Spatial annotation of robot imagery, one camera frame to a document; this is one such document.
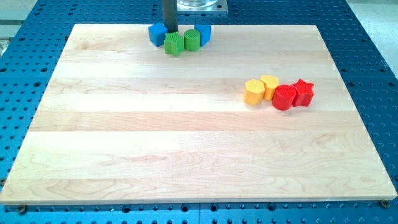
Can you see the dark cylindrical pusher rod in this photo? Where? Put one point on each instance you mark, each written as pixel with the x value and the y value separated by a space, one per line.
pixel 170 16

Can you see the brass board screw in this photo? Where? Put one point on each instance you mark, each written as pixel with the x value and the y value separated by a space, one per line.
pixel 384 204
pixel 21 209

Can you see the red cylinder block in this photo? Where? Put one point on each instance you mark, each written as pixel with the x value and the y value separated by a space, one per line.
pixel 283 97

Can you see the blue cube block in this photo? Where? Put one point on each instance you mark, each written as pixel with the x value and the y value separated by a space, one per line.
pixel 157 34

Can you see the yellow hexagon block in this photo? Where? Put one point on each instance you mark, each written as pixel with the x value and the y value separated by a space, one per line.
pixel 254 91

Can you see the green star block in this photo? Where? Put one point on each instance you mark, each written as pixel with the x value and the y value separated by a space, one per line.
pixel 174 43

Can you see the left brass board screw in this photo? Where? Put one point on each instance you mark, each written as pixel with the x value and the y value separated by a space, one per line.
pixel 21 209

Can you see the light wooden board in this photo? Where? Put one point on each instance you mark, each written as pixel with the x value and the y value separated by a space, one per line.
pixel 123 122

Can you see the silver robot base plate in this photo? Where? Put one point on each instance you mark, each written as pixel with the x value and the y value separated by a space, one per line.
pixel 202 6

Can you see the right brass board screw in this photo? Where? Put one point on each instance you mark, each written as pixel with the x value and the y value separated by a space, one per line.
pixel 384 204

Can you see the green cylinder block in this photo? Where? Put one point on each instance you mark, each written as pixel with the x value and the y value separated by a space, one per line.
pixel 192 40

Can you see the blue angular block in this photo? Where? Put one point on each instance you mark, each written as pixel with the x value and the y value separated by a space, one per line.
pixel 205 33

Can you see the yellow rounded block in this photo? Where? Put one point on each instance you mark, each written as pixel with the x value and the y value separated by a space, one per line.
pixel 270 84

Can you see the red star block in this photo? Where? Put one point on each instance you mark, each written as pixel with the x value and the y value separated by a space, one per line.
pixel 304 93

